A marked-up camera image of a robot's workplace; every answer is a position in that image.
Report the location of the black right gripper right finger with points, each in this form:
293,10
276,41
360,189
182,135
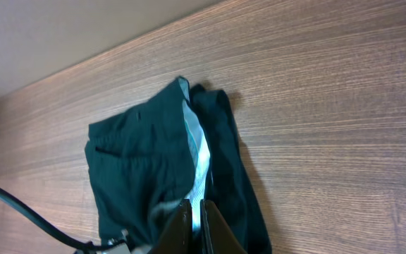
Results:
217,237

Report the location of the black shorts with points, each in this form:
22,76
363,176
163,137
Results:
180,144

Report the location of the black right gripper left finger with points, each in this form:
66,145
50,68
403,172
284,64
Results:
176,237

